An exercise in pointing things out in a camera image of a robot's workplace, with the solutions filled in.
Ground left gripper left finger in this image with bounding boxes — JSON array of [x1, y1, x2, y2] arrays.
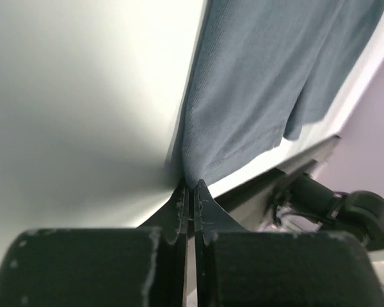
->
[[0, 184, 189, 306]]

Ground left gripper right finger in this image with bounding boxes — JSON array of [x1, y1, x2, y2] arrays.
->
[[193, 181, 384, 306]]

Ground grey t shirt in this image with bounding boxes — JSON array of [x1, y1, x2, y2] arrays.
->
[[182, 1, 384, 187]]

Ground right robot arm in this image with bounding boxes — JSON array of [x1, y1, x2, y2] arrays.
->
[[269, 173, 384, 251]]

